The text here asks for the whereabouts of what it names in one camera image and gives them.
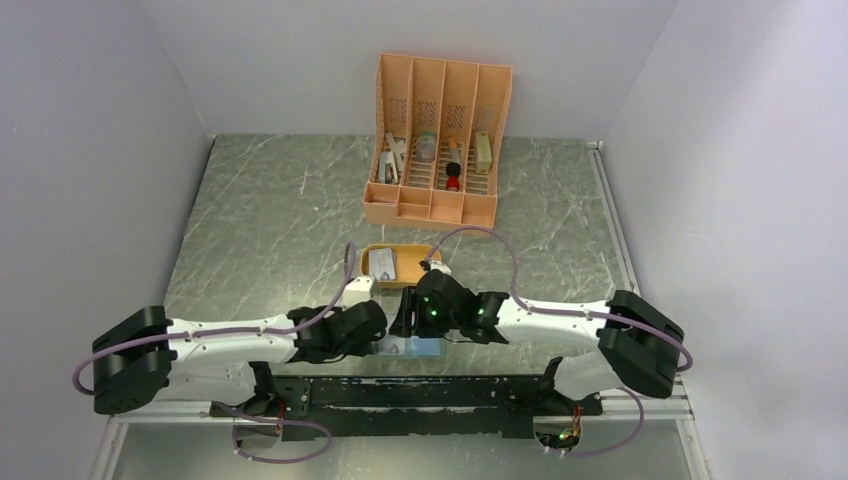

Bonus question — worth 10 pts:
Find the mint green card holder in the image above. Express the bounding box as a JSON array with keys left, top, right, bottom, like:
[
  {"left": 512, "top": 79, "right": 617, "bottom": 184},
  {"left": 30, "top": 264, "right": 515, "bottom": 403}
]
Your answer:
[{"left": 375, "top": 335, "right": 444, "bottom": 358}]

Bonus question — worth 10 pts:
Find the silver credit card stack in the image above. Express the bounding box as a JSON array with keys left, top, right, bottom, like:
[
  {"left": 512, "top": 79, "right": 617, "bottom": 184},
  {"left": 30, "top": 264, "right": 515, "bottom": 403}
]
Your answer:
[{"left": 367, "top": 247, "right": 397, "bottom": 282}]

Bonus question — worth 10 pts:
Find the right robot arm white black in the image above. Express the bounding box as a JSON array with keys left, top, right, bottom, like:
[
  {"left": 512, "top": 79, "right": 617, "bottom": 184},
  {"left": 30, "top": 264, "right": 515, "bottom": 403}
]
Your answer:
[{"left": 390, "top": 270, "right": 692, "bottom": 414}]

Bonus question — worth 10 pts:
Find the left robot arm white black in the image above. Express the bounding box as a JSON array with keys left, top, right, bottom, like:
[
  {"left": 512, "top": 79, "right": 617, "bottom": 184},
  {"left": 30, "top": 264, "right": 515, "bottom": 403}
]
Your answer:
[{"left": 91, "top": 300, "right": 387, "bottom": 416}]

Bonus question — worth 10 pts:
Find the red black marker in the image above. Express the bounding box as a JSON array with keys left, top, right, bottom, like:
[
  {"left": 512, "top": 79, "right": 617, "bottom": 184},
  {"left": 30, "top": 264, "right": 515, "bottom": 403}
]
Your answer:
[{"left": 445, "top": 137, "right": 462, "bottom": 192}]

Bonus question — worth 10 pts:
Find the pale green eraser box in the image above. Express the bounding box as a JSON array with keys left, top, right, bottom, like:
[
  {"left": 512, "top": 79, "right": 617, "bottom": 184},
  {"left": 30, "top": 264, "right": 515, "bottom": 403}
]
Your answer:
[{"left": 474, "top": 131, "right": 493, "bottom": 175}]

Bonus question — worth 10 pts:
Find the grey stapler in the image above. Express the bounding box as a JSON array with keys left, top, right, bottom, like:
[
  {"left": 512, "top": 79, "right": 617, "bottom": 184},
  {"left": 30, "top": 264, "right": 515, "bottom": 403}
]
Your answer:
[{"left": 373, "top": 132, "right": 407, "bottom": 185}]

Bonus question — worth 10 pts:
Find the clear tape roll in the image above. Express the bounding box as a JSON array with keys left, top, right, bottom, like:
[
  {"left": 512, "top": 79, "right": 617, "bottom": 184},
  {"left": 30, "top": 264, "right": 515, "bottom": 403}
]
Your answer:
[{"left": 414, "top": 132, "right": 438, "bottom": 163}]

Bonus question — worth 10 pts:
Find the orange desk file organizer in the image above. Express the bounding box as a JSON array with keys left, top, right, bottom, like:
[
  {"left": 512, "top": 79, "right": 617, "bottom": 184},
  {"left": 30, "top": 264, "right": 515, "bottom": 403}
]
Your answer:
[{"left": 363, "top": 53, "right": 513, "bottom": 231}]

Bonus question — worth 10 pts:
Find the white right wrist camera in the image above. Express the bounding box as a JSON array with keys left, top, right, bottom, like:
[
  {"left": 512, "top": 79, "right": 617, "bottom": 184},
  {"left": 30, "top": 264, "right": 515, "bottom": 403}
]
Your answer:
[{"left": 420, "top": 259, "right": 452, "bottom": 275}]

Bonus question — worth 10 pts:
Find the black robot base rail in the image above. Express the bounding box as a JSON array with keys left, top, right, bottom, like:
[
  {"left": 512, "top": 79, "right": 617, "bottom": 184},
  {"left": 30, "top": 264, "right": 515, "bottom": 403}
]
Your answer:
[{"left": 235, "top": 374, "right": 603, "bottom": 441}]

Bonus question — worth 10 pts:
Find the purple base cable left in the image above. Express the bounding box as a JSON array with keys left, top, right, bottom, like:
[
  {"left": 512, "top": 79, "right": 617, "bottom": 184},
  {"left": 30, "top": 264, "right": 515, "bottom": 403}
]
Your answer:
[{"left": 230, "top": 413, "right": 338, "bottom": 464}]

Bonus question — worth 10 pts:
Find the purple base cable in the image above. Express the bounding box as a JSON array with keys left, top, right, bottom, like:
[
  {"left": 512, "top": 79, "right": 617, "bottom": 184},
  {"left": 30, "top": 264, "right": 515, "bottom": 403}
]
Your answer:
[
  {"left": 230, "top": 413, "right": 338, "bottom": 464},
  {"left": 539, "top": 387, "right": 647, "bottom": 460}
]

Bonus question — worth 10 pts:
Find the aluminium table edge rail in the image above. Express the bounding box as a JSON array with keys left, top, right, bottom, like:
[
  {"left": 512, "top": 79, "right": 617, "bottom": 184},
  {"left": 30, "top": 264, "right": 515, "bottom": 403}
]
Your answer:
[{"left": 586, "top": 141, "right": 694, "bottom": 422}]

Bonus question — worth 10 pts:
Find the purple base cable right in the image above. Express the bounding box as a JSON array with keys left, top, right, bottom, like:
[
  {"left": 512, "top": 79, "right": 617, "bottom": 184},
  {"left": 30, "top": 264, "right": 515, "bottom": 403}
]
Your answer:
[{"left": 539, "top": 387, "right": 647, "bottom": 460}]

